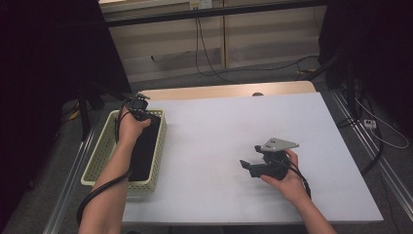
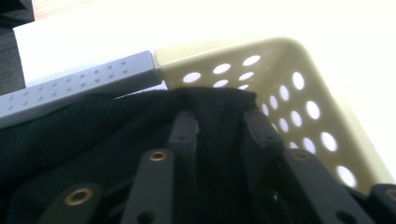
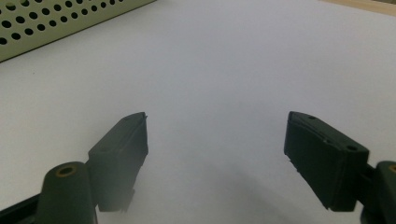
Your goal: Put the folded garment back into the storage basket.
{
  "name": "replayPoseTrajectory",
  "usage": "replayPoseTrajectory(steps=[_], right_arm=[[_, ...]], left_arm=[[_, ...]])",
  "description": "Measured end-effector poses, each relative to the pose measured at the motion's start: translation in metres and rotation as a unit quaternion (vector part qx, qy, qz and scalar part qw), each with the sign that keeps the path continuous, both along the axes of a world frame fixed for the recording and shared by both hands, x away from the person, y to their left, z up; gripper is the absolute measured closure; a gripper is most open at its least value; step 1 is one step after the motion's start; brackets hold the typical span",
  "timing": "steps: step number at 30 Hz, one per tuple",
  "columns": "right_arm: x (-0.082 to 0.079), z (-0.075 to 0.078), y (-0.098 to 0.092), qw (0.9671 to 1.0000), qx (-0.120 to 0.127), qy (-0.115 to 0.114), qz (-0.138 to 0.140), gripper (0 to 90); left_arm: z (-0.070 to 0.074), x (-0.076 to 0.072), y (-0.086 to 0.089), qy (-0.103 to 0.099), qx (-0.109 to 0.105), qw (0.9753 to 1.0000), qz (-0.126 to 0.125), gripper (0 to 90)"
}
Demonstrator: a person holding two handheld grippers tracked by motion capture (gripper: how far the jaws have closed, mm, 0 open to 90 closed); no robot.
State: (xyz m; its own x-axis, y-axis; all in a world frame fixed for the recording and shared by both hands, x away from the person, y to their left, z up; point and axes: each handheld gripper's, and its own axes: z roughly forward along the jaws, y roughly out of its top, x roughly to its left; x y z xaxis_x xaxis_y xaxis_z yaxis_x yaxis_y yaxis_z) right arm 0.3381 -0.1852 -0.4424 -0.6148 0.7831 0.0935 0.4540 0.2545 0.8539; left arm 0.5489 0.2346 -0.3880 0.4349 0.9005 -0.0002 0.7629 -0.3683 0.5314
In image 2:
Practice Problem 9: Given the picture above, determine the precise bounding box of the black t-shirt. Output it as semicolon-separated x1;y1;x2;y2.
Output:
0;86;281;224

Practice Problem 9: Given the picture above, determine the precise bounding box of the pale yellow perforated basket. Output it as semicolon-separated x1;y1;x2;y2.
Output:
0;36;395;197

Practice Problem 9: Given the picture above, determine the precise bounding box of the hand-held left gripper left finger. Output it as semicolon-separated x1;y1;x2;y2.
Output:
167;110;200;175

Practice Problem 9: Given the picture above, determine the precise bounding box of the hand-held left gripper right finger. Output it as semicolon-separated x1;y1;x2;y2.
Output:
242;108;286;170

